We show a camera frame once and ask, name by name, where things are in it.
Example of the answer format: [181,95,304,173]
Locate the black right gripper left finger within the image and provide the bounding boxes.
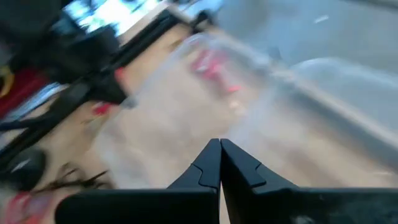
[55,138,222,224]

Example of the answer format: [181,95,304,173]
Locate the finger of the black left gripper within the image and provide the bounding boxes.
[88,83,124,106]
[92,72,129,104]

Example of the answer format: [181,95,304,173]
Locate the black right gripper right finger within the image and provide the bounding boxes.
[220,138,398,224]

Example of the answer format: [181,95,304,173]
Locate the red white candy wrapper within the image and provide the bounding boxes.
[190,49,231,83]

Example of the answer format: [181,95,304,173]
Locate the purple shiny candy wrapper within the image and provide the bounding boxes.
[24,194,54,219]

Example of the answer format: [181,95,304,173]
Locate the red Skittles candy bag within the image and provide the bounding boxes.
[2,192,35,224]

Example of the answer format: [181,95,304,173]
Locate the bright computer monitor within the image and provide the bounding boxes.
[62,0,163,35]

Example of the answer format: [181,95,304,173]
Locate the red storage bins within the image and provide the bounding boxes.
[0,67,48,119]

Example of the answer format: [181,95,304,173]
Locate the black round stand base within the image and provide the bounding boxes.
[0,147,47,192]

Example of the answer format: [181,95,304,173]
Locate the black cable bundle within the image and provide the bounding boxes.
[37,169,109,191]

